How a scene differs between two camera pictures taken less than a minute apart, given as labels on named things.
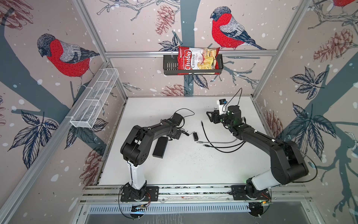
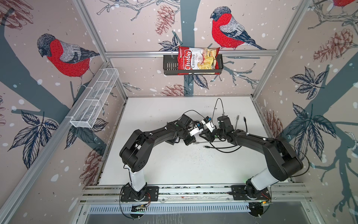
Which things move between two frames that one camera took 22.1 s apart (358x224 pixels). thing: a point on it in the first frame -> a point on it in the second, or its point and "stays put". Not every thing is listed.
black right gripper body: (223, 119) -> (216, 134)
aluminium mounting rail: (111, 194) stays put
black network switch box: (160, 147) -> (171, 141)
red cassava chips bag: (198, 58) stays put
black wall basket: (170, 67) stays put
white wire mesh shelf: (89, 108) stays put
